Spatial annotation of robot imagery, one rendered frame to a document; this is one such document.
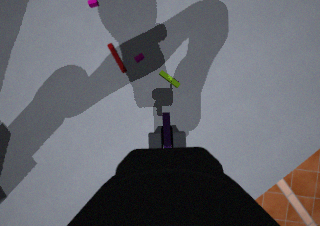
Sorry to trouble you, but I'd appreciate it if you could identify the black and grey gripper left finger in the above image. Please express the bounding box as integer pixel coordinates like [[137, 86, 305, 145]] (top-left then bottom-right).
[[148, 126, 164, 148]]

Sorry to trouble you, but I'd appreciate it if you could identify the red rod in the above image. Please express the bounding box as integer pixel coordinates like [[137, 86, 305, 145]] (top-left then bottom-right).
[[107, 43, 127, 73]]

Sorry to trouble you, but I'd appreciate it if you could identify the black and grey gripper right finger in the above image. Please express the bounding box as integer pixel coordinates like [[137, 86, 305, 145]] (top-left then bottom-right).
[[170, 125, 186, 148]]

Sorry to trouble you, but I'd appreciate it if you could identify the lime green rod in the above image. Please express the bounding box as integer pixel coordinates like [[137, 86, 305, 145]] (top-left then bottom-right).
[[159, 70, 180, 88]]

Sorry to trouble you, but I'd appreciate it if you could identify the small magenta block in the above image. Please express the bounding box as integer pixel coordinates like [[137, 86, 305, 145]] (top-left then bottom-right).
[[88, 0, 99, 8], [134, 53, 144, 63]]

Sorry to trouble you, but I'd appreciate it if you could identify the purple rod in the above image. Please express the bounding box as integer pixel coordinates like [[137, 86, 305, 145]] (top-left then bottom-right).
[[162, 112, 171, 148]]

